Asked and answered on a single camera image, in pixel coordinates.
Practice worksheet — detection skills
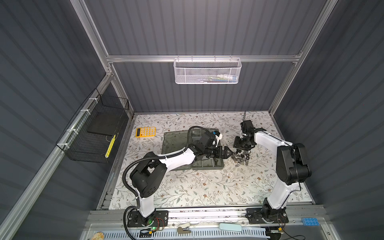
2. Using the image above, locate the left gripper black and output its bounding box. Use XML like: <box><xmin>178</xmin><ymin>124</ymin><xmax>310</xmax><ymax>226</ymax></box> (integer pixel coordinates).
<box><xmin>203</xmin><ymin>145</ymin><xmax>233</xmax><ymax>159</ymax></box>

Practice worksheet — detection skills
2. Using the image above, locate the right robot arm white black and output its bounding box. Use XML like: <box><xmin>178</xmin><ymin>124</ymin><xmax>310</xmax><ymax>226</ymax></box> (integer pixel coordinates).
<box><xmin>234</xmin><ymin>120</ymin><xmax>312</xmax><ymax>222</ymax></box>

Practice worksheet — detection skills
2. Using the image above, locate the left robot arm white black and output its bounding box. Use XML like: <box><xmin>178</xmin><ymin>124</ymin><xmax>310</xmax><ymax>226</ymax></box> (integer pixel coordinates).
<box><xmin>122</xmin><ymin>131</ymin><xmax>234</xmax><ymax>218</ymax></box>

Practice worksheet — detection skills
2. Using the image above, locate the pile of screws and nuts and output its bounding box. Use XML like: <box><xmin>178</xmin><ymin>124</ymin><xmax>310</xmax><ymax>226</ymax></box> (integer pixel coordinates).
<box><xmin>231</xmin><ymin>149</ymin><xmax>251</xmax><ymax>167</ymax></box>

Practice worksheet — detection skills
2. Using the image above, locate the floral patterned table mat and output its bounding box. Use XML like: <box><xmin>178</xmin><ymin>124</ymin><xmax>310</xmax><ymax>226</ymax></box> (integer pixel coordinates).
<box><xmin>122</xmin><ymin>112</ymin><xmax>278</xmax><ymax>208</ymax></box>

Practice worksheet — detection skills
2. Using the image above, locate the clear green compartment organizer box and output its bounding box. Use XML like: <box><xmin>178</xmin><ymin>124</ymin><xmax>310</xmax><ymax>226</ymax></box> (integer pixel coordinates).
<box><xmin>160</xmin><ymin>126</ymin><xmax>219</xmax><ymax>172</ymax></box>

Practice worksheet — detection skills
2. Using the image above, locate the light blue oval object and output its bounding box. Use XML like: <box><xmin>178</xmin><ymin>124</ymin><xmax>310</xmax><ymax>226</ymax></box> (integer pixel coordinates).
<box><xmin>219</xmin><ymin>223</ymin><xmax>242</xmax><ymax>232</ymax></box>

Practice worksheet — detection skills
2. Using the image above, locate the yellow calculator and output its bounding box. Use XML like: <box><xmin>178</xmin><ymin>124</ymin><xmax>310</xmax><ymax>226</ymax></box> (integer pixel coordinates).
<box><xmin>135</xmin><ymin>127</ymin><xmax>157</xmax><ymax>138</ymax></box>

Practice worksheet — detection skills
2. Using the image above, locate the beige tape dispenser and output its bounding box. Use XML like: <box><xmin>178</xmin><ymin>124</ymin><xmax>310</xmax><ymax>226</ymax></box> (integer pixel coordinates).
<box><xmin>177</xmin><ymin>223</ymin><xmax>192</xmax><ymax>235</ymax></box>

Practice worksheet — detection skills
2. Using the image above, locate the blue lego brick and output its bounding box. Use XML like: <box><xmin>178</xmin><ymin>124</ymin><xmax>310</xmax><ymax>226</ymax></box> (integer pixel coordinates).
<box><xmin>302</xmin><ymin>218</ymin><xmax>320</xmax><ymax>227</ymax></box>

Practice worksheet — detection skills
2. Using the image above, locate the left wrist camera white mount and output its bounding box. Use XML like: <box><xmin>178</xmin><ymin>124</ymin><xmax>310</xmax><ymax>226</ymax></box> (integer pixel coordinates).
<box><xmin>212</xmin><ymin>130</ymin><xmax>223</xmax><ymax>147</ymax></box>

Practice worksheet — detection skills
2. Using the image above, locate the black corrugated cable hose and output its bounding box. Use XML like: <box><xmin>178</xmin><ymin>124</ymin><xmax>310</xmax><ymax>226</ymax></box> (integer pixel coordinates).
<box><xmin>122</xmin><ymin>125</ymin><xmax>211</xmax><ymax>240</ymax></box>

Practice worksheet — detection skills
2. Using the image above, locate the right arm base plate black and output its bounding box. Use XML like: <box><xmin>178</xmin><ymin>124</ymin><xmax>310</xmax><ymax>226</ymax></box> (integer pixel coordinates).
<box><xmin>245</xmin><ymin>208</ymin><xmax>289</xmax><ymax>224</ymax></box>

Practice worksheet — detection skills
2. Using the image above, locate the white wire mesh basket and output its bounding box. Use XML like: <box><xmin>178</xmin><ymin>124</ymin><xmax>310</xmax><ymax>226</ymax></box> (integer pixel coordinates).
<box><xmin>173</xmin><ymin>58</ymin><xmax>242</xmax><ymax>85</ymax></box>

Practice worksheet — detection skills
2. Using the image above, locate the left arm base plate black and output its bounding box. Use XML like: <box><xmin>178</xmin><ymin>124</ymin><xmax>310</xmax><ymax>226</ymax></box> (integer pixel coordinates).
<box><xmin>127</xmin><ymin>210</ymin><xmax>169</xmax><ymax>228</ymax></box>

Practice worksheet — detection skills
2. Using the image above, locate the black wire mesh basket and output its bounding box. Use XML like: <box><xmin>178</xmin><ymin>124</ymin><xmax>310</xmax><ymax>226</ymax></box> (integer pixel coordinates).
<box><xmin>56</xmin><ymin>90</ymin><xmax>130</xmax><ymax>164</ymax></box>

